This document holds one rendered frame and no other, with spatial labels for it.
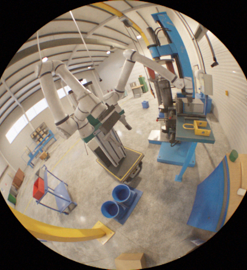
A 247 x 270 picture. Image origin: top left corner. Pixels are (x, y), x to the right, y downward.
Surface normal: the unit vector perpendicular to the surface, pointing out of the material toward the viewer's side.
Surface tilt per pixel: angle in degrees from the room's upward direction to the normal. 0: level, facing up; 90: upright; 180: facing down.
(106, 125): 66
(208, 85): 90
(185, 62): 90
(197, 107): 90
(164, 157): 0
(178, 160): 0
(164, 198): 0
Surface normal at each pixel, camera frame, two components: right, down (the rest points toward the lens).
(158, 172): -0.33, -0.76
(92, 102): 0.33, 0.11
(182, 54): -0.50, 0.64
